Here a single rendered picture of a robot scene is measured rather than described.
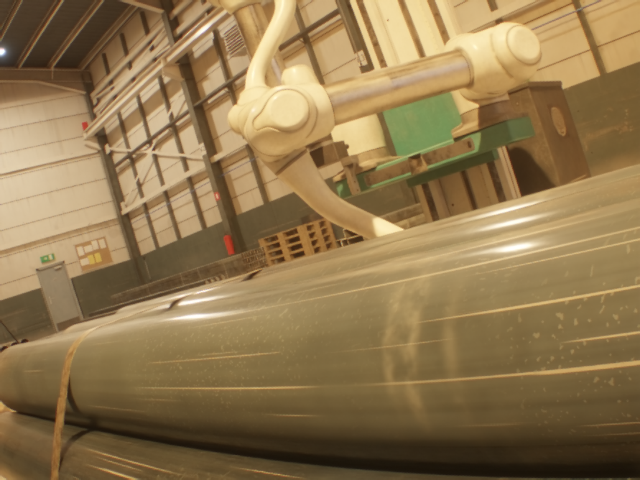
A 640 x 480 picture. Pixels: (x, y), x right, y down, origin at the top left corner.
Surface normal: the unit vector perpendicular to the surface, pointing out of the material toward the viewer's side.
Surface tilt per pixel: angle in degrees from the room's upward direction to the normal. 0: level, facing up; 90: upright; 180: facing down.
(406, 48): 90
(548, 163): 90
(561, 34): 90
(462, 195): 90
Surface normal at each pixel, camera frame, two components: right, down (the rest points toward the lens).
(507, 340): -0.77, -0.20
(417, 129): -0.66, 0.23
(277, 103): 0.17, 0.04
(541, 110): 0.69, -0.21
